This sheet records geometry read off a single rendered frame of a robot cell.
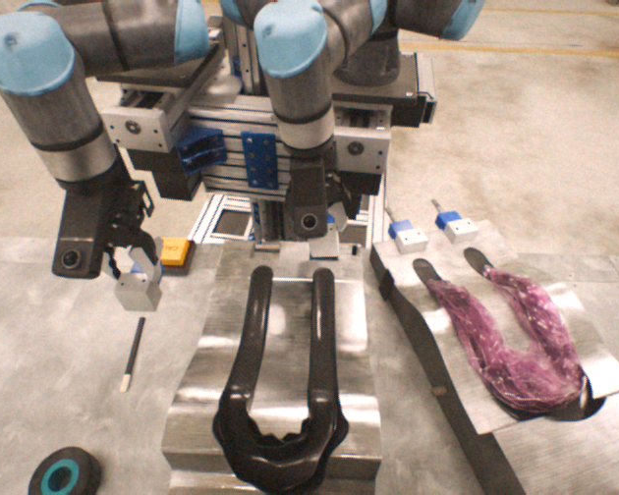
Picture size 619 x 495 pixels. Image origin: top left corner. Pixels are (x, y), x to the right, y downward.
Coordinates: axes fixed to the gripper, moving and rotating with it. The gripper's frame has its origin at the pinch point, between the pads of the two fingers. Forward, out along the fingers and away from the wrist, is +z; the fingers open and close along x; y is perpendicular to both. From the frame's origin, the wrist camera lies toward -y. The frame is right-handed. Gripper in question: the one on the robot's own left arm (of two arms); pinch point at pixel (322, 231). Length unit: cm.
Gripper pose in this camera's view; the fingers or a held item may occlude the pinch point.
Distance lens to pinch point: 66.9
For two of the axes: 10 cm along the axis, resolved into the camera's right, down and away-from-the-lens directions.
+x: -9.9, 0.6, 1.4
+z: 1.4, 5.5, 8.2
